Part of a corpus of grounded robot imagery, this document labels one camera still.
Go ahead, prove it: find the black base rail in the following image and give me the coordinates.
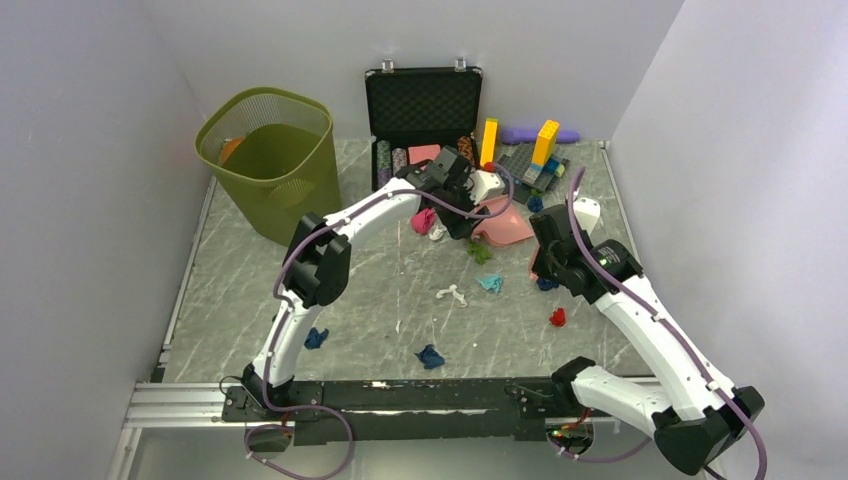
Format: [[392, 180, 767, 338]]
[[221, 377, 584, 446]]

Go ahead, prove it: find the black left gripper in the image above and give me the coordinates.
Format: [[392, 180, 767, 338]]
[[436, 175, 490, 242]]

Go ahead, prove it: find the white torn paper scrap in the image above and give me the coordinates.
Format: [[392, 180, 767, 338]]
[[436, 284, 468, 308]]

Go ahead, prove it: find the purple cylinder toy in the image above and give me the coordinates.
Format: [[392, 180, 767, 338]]
[[499, 127, 580, 145]]

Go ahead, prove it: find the black poker chip case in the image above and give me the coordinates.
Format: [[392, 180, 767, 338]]
[[364, 57, 483, 191]]

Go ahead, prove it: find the olive green mesh wastebasket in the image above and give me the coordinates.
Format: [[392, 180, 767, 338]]
[[194, 87, 341, 246]]

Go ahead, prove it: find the green paper scrap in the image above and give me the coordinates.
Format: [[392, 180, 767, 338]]
[[467, 239, 492, 265]]

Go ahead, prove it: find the yellow tall block left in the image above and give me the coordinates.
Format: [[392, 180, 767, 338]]
[[480, 118, 498, 170]]

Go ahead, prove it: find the pink plastic dustpan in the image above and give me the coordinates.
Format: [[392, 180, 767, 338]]
[[473, 196, 534, 247]]

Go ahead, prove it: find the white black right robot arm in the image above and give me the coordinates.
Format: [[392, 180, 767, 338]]
[[530, 204, 765, 475]]

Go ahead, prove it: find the dark blue scrap centre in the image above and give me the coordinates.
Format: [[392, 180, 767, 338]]
[[415, 344, 445, 370]]

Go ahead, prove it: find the dark blue scrap left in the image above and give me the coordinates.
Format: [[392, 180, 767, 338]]
[[304, 327, 329, 350]]

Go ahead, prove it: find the grey building block baseplate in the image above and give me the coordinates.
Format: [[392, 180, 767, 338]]
[[496, 143, 570, 203]]

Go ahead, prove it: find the teal paper scrap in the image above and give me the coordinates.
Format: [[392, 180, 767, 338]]
[[477, 274, 503, 294]]

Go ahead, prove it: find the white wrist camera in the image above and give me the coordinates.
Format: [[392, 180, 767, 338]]
[[465, 170, 505, 205], [573, 197, 601, 235]]

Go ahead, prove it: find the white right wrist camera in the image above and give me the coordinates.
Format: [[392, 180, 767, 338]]
[[573, 197, 601, 235]]

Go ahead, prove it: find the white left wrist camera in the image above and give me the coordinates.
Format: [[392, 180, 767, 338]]
[[465, 170, 505, 205]]

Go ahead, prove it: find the pink card stack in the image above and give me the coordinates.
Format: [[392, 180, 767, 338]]
[[407, 144, 442, 165]]

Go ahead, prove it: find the yellow tall block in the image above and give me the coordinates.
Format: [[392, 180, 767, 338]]
[[531, 120, 560, 170], [480, 118, 498, 170]]

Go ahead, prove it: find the dark blue scrap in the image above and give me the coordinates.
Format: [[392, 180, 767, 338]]
[[304, 327, 329, 350], [415, 344, 445, 370], [535, 278, 559, 292]]

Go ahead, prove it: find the dark blue scrap right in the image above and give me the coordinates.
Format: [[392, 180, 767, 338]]
[[535, 278, 559, 292]]

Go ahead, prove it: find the orange scrap in basket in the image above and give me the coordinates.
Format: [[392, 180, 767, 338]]
[[218, 137, 244, 165]]

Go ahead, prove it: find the yellow tall block right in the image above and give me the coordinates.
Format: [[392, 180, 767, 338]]
[[531, 120, 560, 170]]

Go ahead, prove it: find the blue scrap near blocks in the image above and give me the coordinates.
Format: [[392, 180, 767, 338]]
[[526, 195, 544, 213]]

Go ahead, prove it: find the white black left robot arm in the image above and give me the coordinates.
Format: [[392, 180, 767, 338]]
[[241, 147, 505, 420]]

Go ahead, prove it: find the pink hand brush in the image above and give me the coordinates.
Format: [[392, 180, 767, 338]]
[[528, 246, 539, 282]]

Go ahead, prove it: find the red paper scrap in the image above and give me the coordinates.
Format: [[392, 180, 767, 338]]
[[549, 308, 567, 328]]

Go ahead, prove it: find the magenta paper scrap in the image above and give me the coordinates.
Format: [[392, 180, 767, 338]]
[[410, 208, 436, 235]]

